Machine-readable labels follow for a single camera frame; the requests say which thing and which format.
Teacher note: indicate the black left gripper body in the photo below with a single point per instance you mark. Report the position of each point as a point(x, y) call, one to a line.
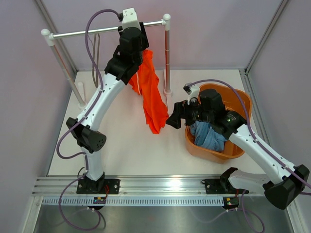
point(144, 43)

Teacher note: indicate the orange plastic basket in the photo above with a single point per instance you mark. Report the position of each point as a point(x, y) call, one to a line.
point(231, 102)

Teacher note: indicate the aluminium frame post right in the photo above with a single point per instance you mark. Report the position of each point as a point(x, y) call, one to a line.
point(273, 22)

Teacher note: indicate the aluminium mounting rail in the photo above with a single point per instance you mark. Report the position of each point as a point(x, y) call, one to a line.
point(132, 186)

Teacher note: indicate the orange shorts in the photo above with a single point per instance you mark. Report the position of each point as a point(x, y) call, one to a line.
point(145, 83)

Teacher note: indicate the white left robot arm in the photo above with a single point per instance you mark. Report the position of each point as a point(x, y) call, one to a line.
point(85, 128)

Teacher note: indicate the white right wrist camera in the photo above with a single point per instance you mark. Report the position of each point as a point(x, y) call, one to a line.
point(192, 90)

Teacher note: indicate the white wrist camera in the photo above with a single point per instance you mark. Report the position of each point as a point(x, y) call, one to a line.
point(192, 90)
point(128, 18)

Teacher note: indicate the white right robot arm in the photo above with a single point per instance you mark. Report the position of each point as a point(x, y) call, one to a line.
point(282, 181)

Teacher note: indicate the white metal clothes rack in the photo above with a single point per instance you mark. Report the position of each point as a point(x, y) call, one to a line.
point(51, 38)

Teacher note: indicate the light blue shorts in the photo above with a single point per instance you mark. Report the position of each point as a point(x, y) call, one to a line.
point(206, 137)

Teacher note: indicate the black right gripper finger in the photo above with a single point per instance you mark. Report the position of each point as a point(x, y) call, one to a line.
point(174, 120)
point(180, 109)

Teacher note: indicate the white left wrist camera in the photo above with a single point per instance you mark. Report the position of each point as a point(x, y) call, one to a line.
point(128, 18)

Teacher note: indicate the white slotted cable duct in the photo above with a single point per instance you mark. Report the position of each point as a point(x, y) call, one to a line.
point(135, 201)

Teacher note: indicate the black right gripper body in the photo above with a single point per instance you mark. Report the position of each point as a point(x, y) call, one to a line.
point(197, 113)

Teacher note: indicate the grey clothes hanger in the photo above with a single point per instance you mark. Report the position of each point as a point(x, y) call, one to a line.
point(95, 42)

